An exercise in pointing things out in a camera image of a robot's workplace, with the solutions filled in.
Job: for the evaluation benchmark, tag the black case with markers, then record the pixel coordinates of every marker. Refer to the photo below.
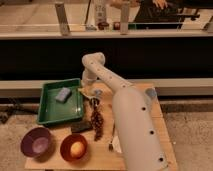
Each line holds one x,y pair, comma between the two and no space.
161,14

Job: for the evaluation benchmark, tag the grey post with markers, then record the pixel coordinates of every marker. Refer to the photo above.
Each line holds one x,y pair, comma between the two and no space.
125,9
62,18

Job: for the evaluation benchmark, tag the white carton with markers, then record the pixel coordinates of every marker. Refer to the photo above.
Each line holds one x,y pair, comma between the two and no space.
99,11

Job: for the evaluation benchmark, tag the grey post right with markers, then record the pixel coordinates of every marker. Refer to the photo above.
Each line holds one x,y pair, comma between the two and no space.
125,9

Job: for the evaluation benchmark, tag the wooden table board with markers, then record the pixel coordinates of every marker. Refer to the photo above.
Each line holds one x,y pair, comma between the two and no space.
98,157

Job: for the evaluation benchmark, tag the blue sponge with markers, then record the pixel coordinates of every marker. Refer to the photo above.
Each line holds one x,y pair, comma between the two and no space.
63,95

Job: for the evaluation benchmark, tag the dark scrub pad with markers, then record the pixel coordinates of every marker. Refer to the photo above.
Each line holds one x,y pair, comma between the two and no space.
81,126

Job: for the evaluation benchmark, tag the grey post left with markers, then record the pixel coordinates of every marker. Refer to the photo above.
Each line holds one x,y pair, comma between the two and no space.
62,18

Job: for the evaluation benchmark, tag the blue cup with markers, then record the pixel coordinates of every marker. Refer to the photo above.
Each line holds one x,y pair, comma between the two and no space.
151,93

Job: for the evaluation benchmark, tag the purple bowl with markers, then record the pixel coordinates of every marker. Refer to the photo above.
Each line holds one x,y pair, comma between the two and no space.
36,142

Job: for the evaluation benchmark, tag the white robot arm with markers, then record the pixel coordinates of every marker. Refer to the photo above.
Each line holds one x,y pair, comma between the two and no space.
131,107

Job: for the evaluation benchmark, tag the yellow banana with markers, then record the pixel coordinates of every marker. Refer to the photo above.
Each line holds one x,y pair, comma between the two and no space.
85,91

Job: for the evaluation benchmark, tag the yellow lemon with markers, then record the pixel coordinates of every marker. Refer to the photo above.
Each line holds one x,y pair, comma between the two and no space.
77,149

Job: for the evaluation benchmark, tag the green plastic tray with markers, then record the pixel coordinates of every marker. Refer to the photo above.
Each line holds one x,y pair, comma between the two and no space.
60,102

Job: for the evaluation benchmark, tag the white cup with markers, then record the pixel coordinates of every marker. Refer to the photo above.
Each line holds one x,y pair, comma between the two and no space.
116,145

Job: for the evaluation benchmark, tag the orange bowl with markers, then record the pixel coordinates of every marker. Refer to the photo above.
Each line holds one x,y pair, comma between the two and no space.
67,143

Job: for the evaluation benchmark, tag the metal fork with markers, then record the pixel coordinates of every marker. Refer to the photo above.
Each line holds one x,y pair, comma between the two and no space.
110,146

